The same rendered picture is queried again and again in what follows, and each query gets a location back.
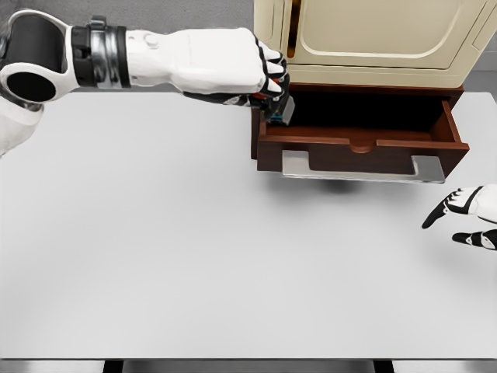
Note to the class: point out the cream cabinet with brown base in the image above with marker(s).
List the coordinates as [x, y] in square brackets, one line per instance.
[372, 39]

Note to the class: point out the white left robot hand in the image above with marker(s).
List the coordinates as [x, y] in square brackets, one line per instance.
[217, 62]

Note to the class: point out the brown wooden drawer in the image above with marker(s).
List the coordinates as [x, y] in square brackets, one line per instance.
[361, 147]

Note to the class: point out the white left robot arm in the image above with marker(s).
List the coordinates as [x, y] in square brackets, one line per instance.
[108, 58]

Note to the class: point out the grey switch with red button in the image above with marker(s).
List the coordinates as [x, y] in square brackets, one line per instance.
[281, 112]

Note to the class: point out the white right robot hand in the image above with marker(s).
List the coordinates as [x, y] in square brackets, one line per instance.
[479, 202]

